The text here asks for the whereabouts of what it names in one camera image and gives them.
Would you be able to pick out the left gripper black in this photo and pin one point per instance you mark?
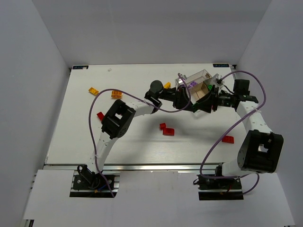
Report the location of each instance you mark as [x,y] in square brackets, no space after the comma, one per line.
[179,99]

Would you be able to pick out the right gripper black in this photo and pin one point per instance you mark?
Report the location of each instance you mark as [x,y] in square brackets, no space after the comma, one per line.
[214,101]

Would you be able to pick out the purple rounded lego brick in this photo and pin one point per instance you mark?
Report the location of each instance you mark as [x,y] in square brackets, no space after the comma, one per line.
[192,84]

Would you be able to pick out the green lego plate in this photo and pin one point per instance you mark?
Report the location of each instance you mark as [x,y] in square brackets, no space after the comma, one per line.
[195,107]

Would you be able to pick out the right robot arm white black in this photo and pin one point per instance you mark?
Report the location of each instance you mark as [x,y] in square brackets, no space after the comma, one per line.
[261,148]

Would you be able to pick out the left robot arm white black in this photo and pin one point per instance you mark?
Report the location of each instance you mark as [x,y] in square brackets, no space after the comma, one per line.
[116,121]

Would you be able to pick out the amber plastic container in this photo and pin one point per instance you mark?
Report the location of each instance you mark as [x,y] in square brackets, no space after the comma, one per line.
[198,91]

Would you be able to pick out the yellow lego brick right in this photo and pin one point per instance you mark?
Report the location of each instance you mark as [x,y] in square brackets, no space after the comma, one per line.
[167,85]

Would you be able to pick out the yellow lego brick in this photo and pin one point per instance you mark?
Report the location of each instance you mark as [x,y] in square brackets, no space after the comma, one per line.
[167,85]
[93,91]

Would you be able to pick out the dark smoky plastic container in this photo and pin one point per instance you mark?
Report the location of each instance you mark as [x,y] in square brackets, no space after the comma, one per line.
[205,85]

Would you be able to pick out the clear grey long container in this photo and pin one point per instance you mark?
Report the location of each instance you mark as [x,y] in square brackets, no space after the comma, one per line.
[198,77]

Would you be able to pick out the small red lego brick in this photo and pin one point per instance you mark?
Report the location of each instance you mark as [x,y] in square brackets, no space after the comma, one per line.
[162,126]

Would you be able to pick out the red curved lego brick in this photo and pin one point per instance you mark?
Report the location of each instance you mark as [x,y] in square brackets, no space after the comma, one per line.
[168,132]

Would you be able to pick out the orange lego block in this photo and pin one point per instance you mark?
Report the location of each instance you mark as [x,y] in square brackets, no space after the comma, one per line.
[116,94]

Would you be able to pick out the yellow lego brick left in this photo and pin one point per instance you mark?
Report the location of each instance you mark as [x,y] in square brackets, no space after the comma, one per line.
[93,91]

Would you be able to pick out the left logo sticker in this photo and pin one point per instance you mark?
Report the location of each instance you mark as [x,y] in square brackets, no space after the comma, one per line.
[80,67]

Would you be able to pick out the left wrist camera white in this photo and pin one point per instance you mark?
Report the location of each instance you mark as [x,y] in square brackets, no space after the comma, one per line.
[179,81]

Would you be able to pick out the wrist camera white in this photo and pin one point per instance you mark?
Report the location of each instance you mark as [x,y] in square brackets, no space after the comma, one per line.
[179,81]
[217,81]

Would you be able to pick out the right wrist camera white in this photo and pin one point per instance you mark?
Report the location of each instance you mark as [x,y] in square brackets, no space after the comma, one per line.
[217,81]

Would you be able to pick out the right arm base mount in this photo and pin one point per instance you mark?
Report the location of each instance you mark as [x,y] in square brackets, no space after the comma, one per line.
[218,189]

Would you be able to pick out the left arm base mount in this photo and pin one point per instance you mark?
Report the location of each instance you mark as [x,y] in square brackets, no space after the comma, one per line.
[88,184]

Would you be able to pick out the aluminium table rail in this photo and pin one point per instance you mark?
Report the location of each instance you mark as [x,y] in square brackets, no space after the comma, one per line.
[127,167]

